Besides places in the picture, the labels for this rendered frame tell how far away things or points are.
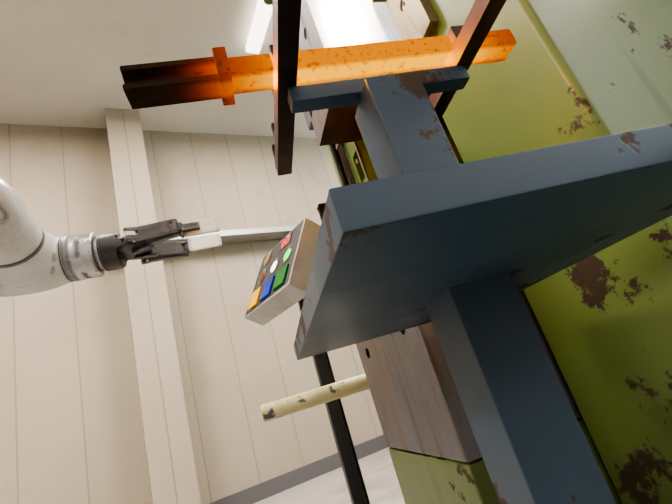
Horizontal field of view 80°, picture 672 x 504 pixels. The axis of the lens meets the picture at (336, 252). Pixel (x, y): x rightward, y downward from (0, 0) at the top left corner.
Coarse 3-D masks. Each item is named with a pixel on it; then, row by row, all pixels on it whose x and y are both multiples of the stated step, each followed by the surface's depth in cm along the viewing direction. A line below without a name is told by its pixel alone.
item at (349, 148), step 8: (448, 136) 134; (344, 144) 135; (352, 144) 128; (360, 144) 126; (352, 152) 130; (360, 152) 125; (456, 152) 132; (352, 160) 131; (368, 160) 124; (336, 168) 149; (344, 168) 140; (352, 168) 133; (360, 168) 130; (368, 168) 123; (360, 176) 128; (368, 176) 122; (376, 176) 122
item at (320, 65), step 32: (160, 64) 40; (192, 64) 40; (224, 64) 40; (256, 64) 41; (320, 64) 43; (352, 64) 44; (384, 64) 45; (416, 64) 47; (128, 96) 39; (160, 96) 40; (192, 96) 41; (224, 96) 42
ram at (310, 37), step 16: (304, 0) 102; (320, 0) 102; (336, 0) 103; (352, 0) 104; (368, 0) 105; (304, 16) 104; (320, 16) 99; (336, 16) 100; (352, 16) 102; (368, 16) 103; (384, 16) 104; (304, 32) 108; (320, 32) 97; (336, 32) 98; (352, 32) 99; (368, 32) 100; (384, 32) 101; (304, 48) 110; (304, 112) 123
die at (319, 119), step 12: (336, 108) 102; (348, 108) 103; (312, 120) 116; (324, 120) 106; (336, 120) 106; (348, 120) 108; (324, 132) 110; (336, 132) 111; (348, 132) 113; (324, 144) 115
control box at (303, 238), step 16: (304, 224) 137; (304, 240) 134; (272, 256) 152; (288, 256) 134; (304, 256) 131; (272, 272) 142; (288, 272) 127; (304, 272) 128; (256, 288) 150; (272, 288) 134; (288, 288) 125; (304, 288) 125; (272, 304) 135; (288, 304) 133; (256, 320) 146
